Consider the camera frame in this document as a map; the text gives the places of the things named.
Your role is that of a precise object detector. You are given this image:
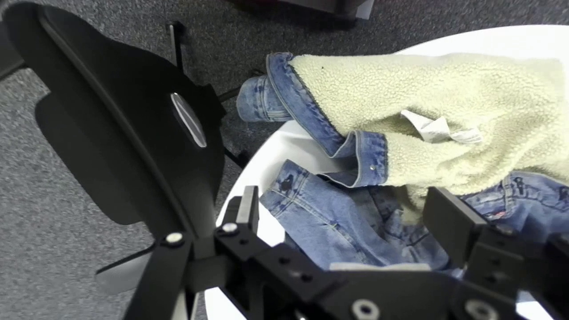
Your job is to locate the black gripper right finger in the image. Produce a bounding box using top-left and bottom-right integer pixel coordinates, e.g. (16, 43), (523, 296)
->
(423, 186), (569, 310)

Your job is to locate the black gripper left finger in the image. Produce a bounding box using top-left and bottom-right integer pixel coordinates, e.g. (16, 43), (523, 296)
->
(122, 186), (334, 320)

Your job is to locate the blue denim fleece-lined jacket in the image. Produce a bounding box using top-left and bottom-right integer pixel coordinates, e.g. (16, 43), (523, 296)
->
(234, 52), (569, 276)

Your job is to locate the black office chair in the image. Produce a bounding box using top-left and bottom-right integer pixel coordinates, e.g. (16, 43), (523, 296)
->
(2, 0), (254, 299)

